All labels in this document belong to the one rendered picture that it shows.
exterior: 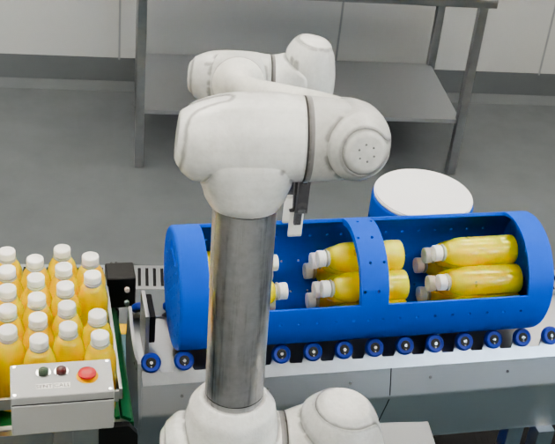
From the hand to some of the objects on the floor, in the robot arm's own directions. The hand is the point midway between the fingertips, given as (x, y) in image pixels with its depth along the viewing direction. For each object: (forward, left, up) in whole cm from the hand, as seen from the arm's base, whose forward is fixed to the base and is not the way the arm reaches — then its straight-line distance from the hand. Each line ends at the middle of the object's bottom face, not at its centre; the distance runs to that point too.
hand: (292, 216), depth 236 cm
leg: (+13, -71, -132) cm, 150 cm away
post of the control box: (-35, +47, -130) cm, 142 cm away
